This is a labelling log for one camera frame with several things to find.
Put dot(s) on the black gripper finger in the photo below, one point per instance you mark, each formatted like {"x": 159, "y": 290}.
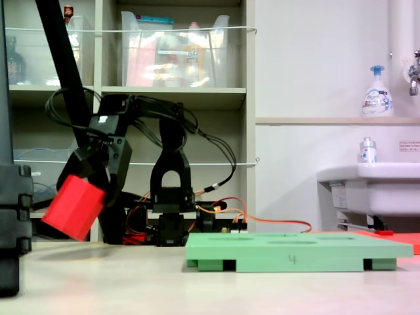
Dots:
{"x": 92, "y": 164}
{"x": 119, "y": 164}

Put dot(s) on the white sink label sticker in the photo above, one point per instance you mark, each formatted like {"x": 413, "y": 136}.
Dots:
{"x": 339, "y": 197}

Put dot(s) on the white ceramic sink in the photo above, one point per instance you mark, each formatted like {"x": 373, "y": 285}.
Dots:
{"x": 377, "y": 190}

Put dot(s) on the metal faucet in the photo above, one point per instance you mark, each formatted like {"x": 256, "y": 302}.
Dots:
{"x": 414, "y": 75}

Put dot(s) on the black tripod brace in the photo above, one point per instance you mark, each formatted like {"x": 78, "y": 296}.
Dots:
{"x": 41, "y": 206}

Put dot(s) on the green shape sorting board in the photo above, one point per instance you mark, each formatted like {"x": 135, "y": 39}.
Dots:
{"x": 295, "y": 252}

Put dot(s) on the small circuit board with connectors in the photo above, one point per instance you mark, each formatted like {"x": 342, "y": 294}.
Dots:
{"x": 239, "y": 229}

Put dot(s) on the pink refill pouch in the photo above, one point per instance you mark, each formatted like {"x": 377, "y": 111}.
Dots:
{"x": 141, "y": 62}

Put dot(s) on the white wall notice sticker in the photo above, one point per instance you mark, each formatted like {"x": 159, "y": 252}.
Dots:
{"x": 409, "y": 146}

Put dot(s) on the bottle with red cap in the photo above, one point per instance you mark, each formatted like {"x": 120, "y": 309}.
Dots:
{"x": 68, "y": 13}

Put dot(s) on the white wall pipe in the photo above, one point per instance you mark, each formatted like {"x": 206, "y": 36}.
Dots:
{"x": 402, "y": 26}

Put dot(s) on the dark glass bottle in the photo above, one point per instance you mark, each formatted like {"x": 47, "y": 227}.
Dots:
{"x": 14, "y": 65}

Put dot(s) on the beige shelf unit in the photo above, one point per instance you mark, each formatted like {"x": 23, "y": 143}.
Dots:
{"x": 174, "y": 93}

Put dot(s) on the small clear sanitizer bottle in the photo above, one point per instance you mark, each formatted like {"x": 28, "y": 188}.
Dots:
{"x": 367, "y": 152}

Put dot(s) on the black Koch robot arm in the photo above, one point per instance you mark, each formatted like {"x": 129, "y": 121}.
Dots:
{"x": 170, "y": 144}

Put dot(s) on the white foam soap pump bottle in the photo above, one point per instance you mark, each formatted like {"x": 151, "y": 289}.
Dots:
{"x": 377, "y": 98}

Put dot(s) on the black tripod leg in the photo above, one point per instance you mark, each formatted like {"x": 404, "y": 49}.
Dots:
{"x": 62, "y": 65}
{"x": 13, "y": 213}

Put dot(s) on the red octagonal pillar block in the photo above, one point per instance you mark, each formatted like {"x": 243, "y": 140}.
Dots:
{"x": 73, "y": 210}

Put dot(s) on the clear storage bin with label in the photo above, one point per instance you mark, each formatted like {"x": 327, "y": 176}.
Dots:
{"x": 174, "y": 49}

